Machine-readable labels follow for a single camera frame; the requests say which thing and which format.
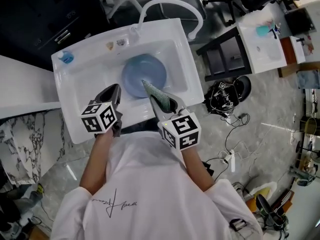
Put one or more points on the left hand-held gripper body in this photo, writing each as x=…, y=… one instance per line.
x=98, y=117

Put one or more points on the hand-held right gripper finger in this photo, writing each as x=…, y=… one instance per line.
x=156, y=106
x=177, y=102

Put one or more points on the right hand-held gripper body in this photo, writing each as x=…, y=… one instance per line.
x=181, y=131

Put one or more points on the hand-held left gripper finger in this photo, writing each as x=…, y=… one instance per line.
x=118, y=92
x=106, y=94

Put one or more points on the green scrubber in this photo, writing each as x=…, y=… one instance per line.
x=158, y=96

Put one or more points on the blue plate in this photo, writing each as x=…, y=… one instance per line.
x=140, y=70

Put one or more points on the person's left forearm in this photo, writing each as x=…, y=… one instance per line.
x=97, y=159

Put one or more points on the person's right forearm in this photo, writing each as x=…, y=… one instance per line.
x=196, y=169

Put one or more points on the small grey drain plug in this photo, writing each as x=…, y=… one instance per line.
x=120, y=43

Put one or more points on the blue soap bottle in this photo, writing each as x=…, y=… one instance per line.
x=66, y=57

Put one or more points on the white power strip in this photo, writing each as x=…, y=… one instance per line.
x=232, y=160

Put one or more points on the white printed t-shirt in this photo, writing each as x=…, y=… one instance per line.
x=155, y=189

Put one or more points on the black round pan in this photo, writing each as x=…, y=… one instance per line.
x=243, y=86

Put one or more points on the marble panel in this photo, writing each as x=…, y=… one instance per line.
x=27, y=144

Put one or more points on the white counter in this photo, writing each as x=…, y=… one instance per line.
x=22, y=86

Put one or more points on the white curved faucet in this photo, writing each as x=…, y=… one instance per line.
x=172, y=4

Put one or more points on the yellow and white bag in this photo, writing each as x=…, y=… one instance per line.
x=263, y=190

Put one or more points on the small white sink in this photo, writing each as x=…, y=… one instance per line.
x=265, y=51

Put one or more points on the black cabinet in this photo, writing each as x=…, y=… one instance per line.
x=37, y=19

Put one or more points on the teal cup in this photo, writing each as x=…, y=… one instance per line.
x=262, y=31

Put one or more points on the black tripod device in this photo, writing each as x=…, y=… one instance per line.
x=268, y=210

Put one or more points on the brown wooden table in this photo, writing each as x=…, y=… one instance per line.
x=285, y=51

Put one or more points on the white box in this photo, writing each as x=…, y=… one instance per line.
x=297, y=50

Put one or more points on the blue cloth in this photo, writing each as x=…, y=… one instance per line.
x=308, y=80

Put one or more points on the black standing fan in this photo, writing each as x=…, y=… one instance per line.
x=313, y=155

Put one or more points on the black box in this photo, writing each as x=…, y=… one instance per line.
x=298, y=21

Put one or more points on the black frame stand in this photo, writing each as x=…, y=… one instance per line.
x=225, y=56

